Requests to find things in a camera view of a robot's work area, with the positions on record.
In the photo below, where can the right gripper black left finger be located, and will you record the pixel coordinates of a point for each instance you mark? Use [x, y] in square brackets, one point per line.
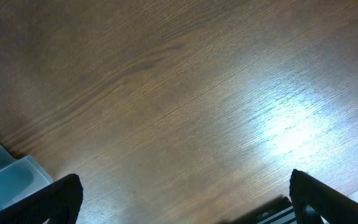
[58, 203]

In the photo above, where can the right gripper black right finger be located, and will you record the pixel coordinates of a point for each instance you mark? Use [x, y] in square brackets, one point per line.
[314, 202]

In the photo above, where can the clear plastic storage container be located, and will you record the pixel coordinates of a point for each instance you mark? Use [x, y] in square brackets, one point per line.
[20, 178]

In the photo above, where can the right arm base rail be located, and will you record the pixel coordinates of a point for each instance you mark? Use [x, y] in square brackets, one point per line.
[276, 211]

